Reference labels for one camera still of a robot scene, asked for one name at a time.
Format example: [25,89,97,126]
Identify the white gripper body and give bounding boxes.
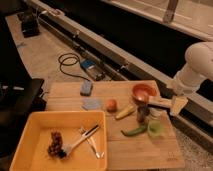
[170,96,188,116]

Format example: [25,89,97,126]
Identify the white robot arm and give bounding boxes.
[169,42,213,116]

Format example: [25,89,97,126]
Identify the wooden block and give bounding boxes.
[148,96,172,108]

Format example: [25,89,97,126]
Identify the green plastic cup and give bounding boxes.
[147,121,163,137]

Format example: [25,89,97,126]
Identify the dark spice jar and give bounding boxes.
[137,104,149,123]

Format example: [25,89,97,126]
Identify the red bowl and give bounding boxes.
[132,83,157,103]

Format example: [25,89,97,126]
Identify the green chili pepper toy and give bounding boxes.
[121,125,147,137]

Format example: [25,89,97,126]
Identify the wooden cutting board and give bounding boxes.
[46,81,185,171]

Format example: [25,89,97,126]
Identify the orange fruit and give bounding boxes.
[106,99,117,112]

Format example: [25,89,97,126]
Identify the blue metal box device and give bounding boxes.
[80,59,105,81]

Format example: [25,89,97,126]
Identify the blue cloth piece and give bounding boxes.
[82,98,101,110]

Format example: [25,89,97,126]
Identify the metal fork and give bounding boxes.
[78,127,104,159]

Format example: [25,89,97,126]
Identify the bunch of dark grapes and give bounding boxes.
[47,132,65,158]

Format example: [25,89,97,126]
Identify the yellow plastic bin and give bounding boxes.
[9,111,107,171]

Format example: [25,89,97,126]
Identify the black chair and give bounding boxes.
[0,79,46,158]

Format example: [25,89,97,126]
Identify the black box device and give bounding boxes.
[17,12,40,38]

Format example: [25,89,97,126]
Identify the long metal rail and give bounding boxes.
[24,0,213,127]

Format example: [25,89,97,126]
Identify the black coiled cable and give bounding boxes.
[57,52,90,82]

